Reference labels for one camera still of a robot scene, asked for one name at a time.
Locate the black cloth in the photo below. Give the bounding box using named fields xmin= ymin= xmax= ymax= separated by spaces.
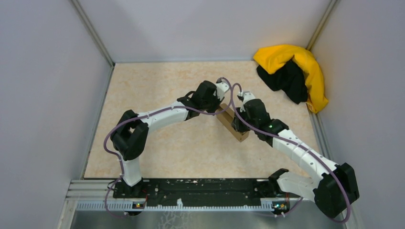
xmin=256 ymin=60 xmax=308 ymax=104

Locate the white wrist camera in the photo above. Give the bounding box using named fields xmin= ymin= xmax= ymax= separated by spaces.
xmin=237 ymin=91 xmax=256 ymax=104
xmin=215 ymin=79 xmax=230 ymax=101

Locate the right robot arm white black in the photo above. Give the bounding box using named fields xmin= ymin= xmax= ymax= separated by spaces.
xmin=232 ymin=98 xmax=360 ymax=218

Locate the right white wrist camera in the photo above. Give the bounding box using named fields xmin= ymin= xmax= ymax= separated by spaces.
xmin=237 ymin=91 xmax=256 ymax=104

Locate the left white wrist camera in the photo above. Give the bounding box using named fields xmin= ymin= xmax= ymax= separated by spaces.
xmin=215 ymin=79 xmax=230 ymax=101

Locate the aluminium front rail frame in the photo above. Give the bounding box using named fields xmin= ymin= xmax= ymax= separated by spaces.
xmin=58 ymin=178 xmax=364 ymax=229

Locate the right corner aluminium post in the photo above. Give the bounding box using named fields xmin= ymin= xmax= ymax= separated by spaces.
xmin=306 ymin=0 xmax=340 ymax=51

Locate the brown cardboard box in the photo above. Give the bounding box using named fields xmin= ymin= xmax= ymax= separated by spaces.
xmin=216 ymin=103 xmax=249 ymax=142

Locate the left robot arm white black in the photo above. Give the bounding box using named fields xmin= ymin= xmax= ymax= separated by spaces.
xmin=105 ymin=80 xmax=230 ymax=198

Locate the yellow cloth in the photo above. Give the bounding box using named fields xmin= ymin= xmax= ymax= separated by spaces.
xmin=253 ymin=44 xmax=329 ymax=114

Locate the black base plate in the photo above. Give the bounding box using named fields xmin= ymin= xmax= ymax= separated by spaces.
xmin=113 ymin=178 xmax=296 ymax=207

